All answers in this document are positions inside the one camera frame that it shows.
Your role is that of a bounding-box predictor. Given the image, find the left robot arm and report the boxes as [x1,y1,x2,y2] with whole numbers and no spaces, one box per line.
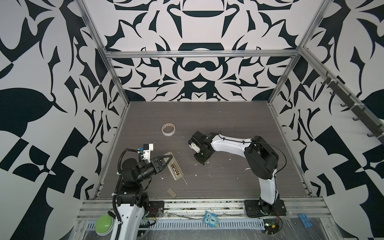
[111,149,173,240]

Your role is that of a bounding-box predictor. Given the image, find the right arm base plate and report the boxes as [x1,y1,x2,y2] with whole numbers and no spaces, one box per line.
[244,199,287,218]

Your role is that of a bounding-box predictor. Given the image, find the small electronics board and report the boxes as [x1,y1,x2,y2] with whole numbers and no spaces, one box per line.
[263,219,282,236]

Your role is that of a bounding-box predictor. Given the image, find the white remote control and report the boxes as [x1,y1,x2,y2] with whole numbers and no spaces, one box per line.
[165,152,184,181]

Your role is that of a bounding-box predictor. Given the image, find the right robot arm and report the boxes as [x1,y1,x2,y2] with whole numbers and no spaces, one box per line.
[188,131,279,218]

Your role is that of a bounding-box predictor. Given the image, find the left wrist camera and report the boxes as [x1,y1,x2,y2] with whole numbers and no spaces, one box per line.
[138,143,154,163]

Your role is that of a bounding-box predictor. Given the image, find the green push button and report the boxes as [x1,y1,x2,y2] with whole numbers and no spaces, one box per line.
[95,214,115,236]

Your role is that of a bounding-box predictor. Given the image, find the black corrugated cable conduit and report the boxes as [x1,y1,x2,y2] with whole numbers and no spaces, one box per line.
[111,148,140,223]

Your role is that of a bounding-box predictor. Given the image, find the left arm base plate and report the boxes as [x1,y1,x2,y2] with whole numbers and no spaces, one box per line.
[147,201,165,218]

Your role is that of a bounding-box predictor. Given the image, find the grey battery cover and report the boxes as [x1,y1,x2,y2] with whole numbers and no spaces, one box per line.
[167,188,177,198]

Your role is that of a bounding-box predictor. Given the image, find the white slotted cable duct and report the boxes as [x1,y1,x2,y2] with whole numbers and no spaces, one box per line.
[86,218,266,231]

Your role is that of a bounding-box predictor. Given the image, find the blue tape piece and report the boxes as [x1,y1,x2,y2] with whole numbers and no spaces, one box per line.
[299,214,313,228]

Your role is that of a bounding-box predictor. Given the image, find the white masking tape roll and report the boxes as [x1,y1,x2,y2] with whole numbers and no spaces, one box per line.
[161,123,176,137]

